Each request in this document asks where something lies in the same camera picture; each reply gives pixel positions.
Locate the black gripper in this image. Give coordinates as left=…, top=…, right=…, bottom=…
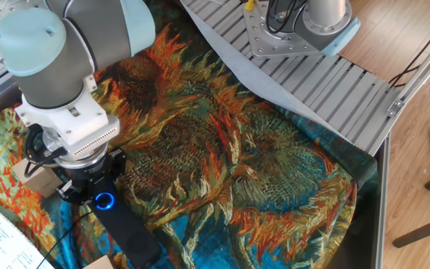
left=55, top=148, right=128, bottom=205

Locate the black knob with blue ring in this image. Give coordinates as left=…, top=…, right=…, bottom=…
left=95, top=192, right=116, bottom=211

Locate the printed white paper sheet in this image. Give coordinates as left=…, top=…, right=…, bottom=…
left=0, top=197, right=55, bottom=269

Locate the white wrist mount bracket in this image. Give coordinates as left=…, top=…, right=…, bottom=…
left=15, top=74, right=121, bottom=161

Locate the sunflower painting print cloth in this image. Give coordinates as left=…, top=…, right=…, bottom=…
left=0, top=0, right=380, bottom=269

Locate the black bar speaker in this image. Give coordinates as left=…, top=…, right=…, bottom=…
left=87, top=186, right=163, bottom=269

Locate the silver base mount plate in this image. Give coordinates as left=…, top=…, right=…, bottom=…
left=243, top=0, right=326, bottom=59

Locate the thin black speaker cable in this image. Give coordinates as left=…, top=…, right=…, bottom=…
left=35, top=211, right=93, bottom=269

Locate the light wooden block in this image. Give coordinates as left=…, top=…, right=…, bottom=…
left=11, top=158, right=63, bottom=198
left=82, top=255, right=113, bottom=269

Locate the aluminium frame bar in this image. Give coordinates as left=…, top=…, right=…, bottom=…
left=386, top=22, right=430, bottom=117

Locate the black floor cable pair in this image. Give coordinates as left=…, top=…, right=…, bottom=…
left=388, top=10, right=430, bottom=89

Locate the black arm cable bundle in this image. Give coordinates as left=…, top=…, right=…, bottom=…
left=24, top=125, right=69, bottom=179

